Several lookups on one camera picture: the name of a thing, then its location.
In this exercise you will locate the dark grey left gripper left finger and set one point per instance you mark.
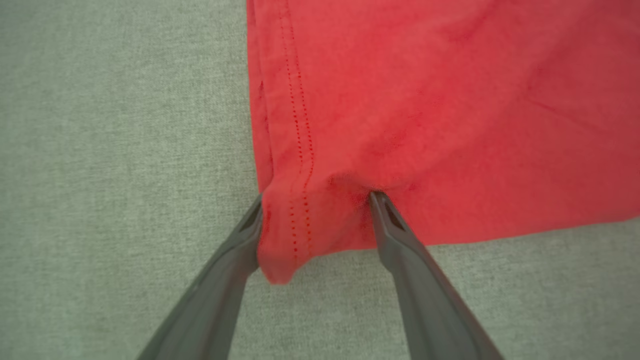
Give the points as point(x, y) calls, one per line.
point(210, 310)

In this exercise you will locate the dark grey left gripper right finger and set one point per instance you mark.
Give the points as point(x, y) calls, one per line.
point(430, 310)

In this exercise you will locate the red shorts with white stripe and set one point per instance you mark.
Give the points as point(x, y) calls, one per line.
point(425, 100)

